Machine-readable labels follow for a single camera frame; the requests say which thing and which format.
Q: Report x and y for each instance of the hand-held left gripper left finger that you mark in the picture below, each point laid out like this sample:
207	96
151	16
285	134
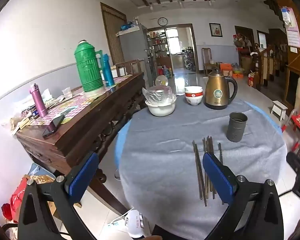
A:
82	178

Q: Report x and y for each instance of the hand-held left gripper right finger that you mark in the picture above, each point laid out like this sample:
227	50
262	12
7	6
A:
218	178

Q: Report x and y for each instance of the row of brown chopsticks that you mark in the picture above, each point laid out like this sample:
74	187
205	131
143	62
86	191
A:
199	170

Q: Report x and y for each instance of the grey metal chopstick holder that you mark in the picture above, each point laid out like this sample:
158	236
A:
236	128

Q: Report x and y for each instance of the gold foil packet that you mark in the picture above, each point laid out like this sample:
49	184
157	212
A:
41	178

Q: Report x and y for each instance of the dark wooden sideboard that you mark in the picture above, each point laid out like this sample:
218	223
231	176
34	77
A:
90	130

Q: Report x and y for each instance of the blue table cloth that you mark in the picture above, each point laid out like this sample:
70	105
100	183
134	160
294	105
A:
120	142

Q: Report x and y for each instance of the white power strip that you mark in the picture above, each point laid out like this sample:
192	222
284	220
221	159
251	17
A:
116	224

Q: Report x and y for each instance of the black smartphone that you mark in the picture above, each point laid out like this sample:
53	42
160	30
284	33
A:
53	126

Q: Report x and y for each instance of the white electric heater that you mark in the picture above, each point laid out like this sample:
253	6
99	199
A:
135	221

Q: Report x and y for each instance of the red plastic bag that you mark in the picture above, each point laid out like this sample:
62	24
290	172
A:
15	200

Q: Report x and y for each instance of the pink checked cloth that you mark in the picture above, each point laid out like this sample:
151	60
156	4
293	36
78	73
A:
75	105

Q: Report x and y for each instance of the small white stool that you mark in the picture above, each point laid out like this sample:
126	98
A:
279	106

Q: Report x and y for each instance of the white bowl with red print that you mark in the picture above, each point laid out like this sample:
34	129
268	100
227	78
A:
193	100

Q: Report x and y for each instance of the pile of papers and packets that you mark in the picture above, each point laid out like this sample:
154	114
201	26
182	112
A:
17	122

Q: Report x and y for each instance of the gold electric kettle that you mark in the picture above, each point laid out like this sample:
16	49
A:
217	92

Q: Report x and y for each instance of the clear plastic cup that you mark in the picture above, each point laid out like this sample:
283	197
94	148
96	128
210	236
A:
67	93

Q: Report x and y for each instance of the purple drinking bottle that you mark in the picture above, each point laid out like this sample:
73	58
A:
39	102

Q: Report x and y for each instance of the white enamel basin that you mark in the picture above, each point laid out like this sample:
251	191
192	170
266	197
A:
161	110

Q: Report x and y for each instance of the white bowl with red band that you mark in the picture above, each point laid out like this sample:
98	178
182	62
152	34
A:
193	90

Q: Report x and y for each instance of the red and yellow packet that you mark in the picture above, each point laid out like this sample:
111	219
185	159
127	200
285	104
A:
251	79

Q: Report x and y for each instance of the orange cardboard box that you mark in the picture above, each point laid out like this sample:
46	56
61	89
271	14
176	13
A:
226	69

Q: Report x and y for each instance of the blue thermos bottle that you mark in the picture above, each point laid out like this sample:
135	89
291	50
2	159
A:
108	71

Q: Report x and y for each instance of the green thermos flask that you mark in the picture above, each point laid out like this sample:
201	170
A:
88	67

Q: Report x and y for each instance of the round steel lid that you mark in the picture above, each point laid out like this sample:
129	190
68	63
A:
161	80

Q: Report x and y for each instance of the wooden chair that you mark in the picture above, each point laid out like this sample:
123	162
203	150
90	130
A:
207	60

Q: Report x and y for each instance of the wooden stair railing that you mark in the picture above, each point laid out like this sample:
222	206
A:
265	62

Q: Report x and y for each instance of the grey refrigerator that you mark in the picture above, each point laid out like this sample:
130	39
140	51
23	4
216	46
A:
132	52

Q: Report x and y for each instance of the brown wooden door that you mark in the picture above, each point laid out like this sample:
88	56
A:
113	35

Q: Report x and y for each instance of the wall calendar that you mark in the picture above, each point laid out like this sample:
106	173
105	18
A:
293	33

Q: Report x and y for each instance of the framed wall picture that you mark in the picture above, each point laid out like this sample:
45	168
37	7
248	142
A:
215	30

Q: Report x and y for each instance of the round wall clock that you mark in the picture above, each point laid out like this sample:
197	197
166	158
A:
162	21

